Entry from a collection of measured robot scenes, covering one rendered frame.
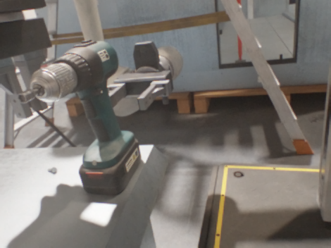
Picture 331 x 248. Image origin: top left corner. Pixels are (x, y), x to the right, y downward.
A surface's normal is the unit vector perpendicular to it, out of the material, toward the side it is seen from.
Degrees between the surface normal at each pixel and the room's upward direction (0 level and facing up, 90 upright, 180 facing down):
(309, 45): 90
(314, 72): 90
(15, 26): 90
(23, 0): 90
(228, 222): 0
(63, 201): 0
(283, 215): 0
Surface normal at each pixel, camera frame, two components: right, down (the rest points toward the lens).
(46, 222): -0.15, -0.91
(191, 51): -0.25, 0.41
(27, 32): 0.89, 0.06
